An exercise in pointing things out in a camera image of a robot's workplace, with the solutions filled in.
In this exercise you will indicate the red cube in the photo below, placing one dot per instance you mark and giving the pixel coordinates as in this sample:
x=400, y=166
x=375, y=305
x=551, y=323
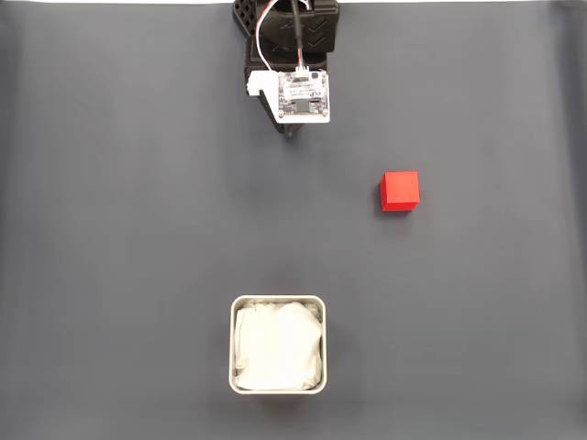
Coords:
x=400, y=191

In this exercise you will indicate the beige square box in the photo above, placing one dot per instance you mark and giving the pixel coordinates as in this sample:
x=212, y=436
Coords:
x=231, y=344

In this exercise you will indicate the grey-blue table mat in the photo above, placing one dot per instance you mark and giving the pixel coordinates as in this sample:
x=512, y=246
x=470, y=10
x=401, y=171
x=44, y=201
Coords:
x=137, y=229

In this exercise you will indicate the white crumpled paper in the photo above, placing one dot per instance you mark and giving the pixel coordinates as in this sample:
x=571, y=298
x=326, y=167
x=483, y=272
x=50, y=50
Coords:
x=277, y=346

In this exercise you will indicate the white gripper camera module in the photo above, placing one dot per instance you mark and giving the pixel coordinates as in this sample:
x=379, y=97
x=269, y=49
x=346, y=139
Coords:
x=302, y=94

